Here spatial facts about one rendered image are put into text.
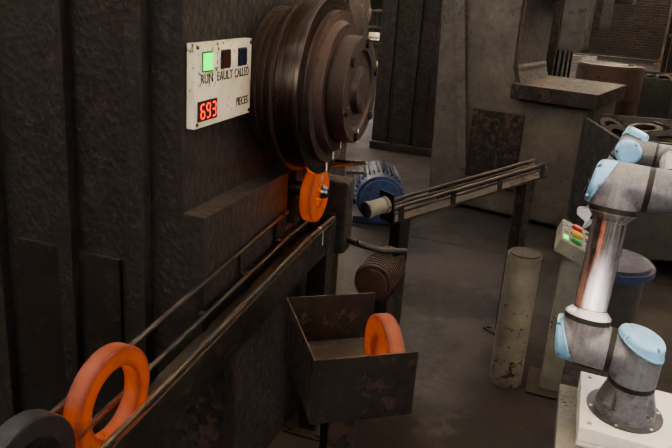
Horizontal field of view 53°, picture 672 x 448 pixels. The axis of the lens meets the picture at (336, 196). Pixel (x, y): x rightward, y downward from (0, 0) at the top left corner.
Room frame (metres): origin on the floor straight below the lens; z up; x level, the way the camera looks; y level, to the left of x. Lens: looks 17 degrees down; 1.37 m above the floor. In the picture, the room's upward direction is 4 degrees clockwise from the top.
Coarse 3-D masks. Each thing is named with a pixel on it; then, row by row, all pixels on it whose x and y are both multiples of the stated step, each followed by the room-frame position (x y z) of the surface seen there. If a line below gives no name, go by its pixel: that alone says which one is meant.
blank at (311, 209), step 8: (304, 176) 1.77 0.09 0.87; (312, 176) 1.76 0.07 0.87; (320, 176) 1.80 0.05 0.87; (328, 176) 1.86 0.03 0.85; (304, 184) 1.75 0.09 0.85; (312, 184) 1.75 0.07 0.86; (328, 184) 1.87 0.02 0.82; (304, 192) 1.74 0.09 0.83; (312, 192) 1.75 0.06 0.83; (304, 200) 1.74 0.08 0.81; (312, 200) 1.75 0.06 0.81; (320, 200) 1.83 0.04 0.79; (304, 208) 1.74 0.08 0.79; (312, 208) 1.75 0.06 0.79; (320, 208) 1.81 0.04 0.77; (304, 216) 1.75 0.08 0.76; (312, 216) 1.76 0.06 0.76; (320, 216) 1.82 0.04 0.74
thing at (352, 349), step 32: (288, 320) 1.30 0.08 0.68; (320, 320) 1.35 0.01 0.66; (352, 320) 1.37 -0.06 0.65; (288, 352) 1.28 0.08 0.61; (320, 352) 1.30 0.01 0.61; (352, 352) 1.32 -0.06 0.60; (416, 352) 1.13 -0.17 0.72; (320, 384) 1.08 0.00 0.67; (352, 384) 1.10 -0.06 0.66; (384, 384) 1.12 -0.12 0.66; (320, 416) 1.08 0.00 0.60; (352, 416) 1.10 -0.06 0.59; (384, 416) 1.12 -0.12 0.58
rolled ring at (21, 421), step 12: (12, 420) 0.79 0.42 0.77; (24, 420) 0.79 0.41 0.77; (36, 420) 0.80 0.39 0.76; (48, 420) 0.82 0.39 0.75; (60, 420) 0.84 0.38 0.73; (0, 432) 0.76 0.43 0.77; (12, 432) 0.76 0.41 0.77; (24, 432) 0.77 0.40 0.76; (36, 432) 0.79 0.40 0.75; (48, 432) 0.81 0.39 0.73; (60, 432) 0.84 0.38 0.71; (72, 432) 0.86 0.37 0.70; (0, 444) 0.75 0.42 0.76; (12, 444) 0.75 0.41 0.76; (24, 444) 0.77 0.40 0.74; (48, 444) 0.84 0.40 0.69; (60, 444) 0.84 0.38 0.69; (72, 444) 0.86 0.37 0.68
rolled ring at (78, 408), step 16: (96, 352) 0.95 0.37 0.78; (112, 352) 0.95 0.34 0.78; (128, 352) 0.99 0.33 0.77; (96, 368) 0.92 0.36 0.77; (112, 368) 0.95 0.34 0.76; (128, 368) 1.01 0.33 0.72; (144, 368) 1.03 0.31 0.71; (80, 384) 0.90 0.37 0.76; (96, 384) 0.91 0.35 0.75; (128, 384) 1.02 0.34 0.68; (144, 384) 1.03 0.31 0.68; (80, 400) 0.88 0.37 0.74; (128, 400) 1.01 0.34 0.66; (144, 400) 1.03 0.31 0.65; (64, 416) 0.88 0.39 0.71; (80, 416) 0.87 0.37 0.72; (128, 416) 0.99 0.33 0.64; (80, 432) 0.87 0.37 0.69; (112, 432) 0.96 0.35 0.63
